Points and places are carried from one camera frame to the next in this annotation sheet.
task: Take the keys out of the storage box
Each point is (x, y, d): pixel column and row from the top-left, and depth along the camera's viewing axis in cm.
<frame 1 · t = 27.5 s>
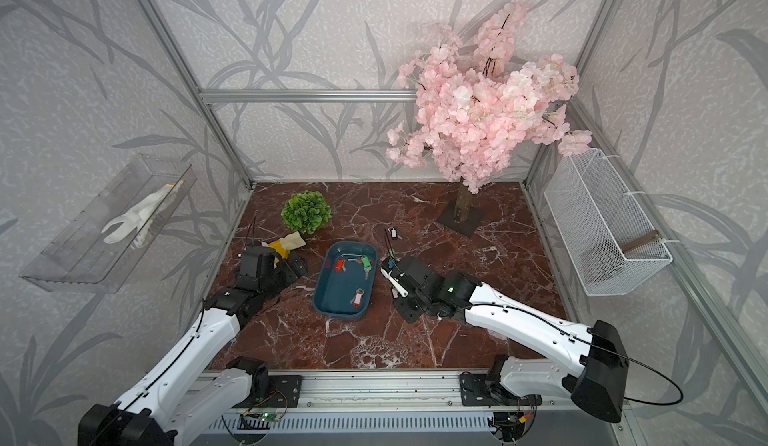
left hand: (297, 266, 83), fingers open
right hand: (399, 297, 75), fingers closed
brown tree trunk: (463, 203, 103), point 11 cm above the table
teal plastic storage tray: (345, 279, 95), on the table
green ball potted plant: (306, 211, 95), point 14 cm above the table
key with black tag: (393, 232, 107), on the table
key with red tag: (358, 298, 91), on the table
key with red tag 2: (340, 265, 98), on the table

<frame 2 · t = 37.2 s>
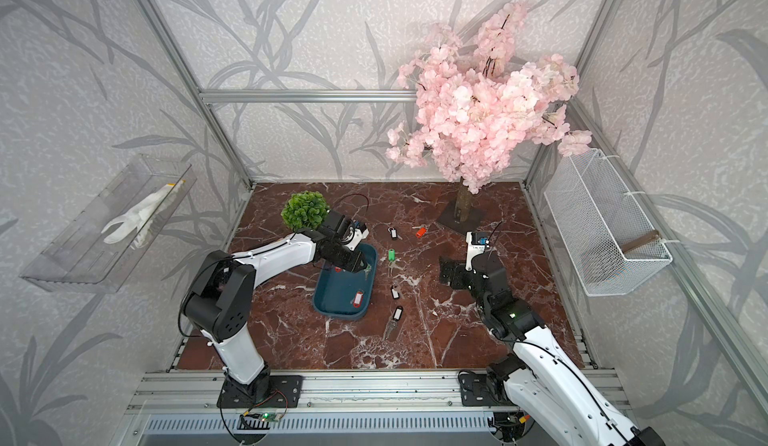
left hand: (362, 262, 92), fingers open
right hand: (455, 255, 79), fingers open
key with red tag 2: (422, 230, 108), on the table
the other named things where they were.

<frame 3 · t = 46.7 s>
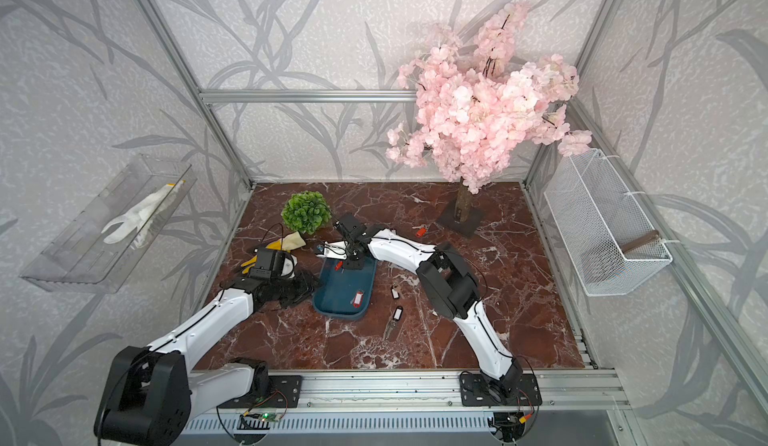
left hand: (319, 285, 86), fingers open
right hand: (345, 251, 96), fingers closed
yellow black work glove: (287, 243, 102), point 2 cm above the table
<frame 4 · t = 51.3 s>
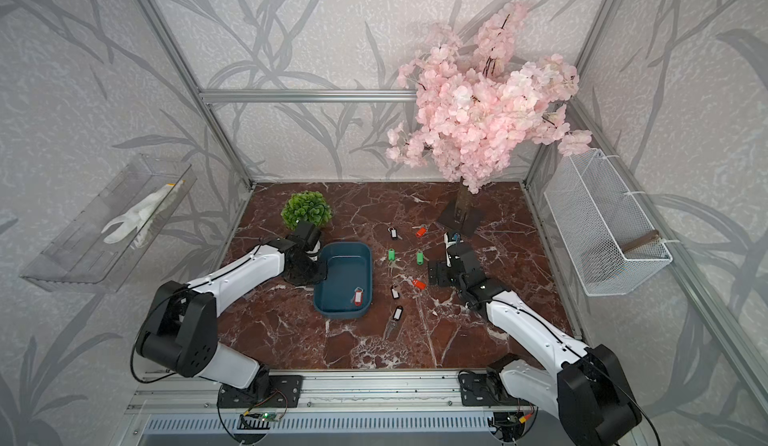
left hand: (324, 277, 89), fingers closed
right hand: (443, 260, 87), fingers open
key with green tag: (420, 257, 101), on the table
key with red tag 3: (418, 284, 95), on the table
